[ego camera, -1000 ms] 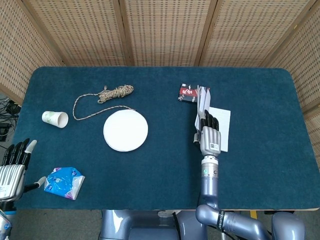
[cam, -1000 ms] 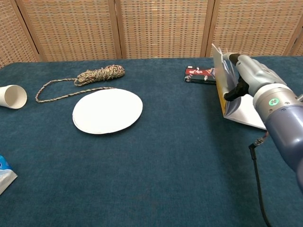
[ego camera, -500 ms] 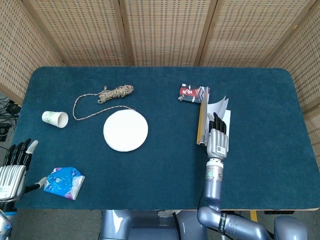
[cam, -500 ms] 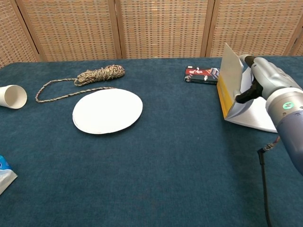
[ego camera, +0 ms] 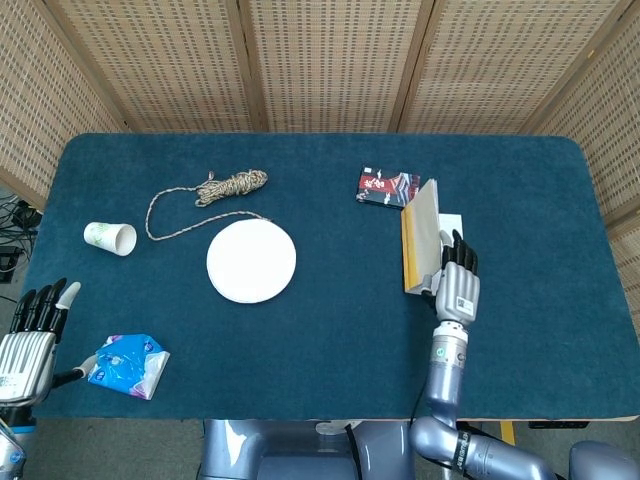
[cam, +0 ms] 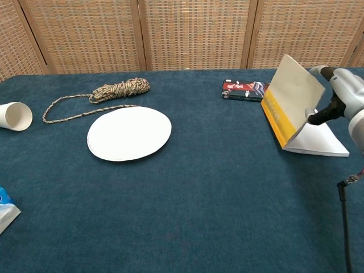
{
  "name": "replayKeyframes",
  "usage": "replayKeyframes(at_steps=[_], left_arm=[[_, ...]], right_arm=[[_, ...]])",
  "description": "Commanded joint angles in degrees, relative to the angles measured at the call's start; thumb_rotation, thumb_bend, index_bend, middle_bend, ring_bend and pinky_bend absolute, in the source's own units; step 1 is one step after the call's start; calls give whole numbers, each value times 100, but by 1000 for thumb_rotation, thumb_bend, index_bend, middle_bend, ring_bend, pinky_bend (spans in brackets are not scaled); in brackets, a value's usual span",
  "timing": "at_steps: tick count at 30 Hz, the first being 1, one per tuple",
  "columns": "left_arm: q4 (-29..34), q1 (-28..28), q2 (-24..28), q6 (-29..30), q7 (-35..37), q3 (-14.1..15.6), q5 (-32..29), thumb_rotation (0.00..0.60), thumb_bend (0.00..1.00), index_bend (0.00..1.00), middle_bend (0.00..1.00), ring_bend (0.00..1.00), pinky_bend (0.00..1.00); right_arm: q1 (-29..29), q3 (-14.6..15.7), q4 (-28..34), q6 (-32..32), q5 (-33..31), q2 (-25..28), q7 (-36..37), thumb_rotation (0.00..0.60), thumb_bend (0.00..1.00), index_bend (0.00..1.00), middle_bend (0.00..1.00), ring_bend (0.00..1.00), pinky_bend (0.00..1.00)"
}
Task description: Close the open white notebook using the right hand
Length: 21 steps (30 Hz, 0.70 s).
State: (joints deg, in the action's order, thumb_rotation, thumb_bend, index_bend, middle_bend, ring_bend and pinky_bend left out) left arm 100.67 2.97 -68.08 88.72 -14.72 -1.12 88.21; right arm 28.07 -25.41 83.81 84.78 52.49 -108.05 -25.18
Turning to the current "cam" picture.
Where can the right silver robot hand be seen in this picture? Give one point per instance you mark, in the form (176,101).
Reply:
(351,91)

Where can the notebook with yellow spine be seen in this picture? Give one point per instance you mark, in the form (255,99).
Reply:
(293,94)

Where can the red black card box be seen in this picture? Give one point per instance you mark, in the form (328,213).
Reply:
(241,89)

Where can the woven bamboo folding screen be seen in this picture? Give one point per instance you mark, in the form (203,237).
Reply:
(193,34)

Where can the dark teal table mat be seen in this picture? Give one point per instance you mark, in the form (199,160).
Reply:
(199,199)

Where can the white paper plate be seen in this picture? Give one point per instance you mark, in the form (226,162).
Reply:
(129,133)

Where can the white paper cup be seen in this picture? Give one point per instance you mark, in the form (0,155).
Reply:
(15,116)

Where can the blue tissue pack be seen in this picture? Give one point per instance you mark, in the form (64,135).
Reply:
(7,211)

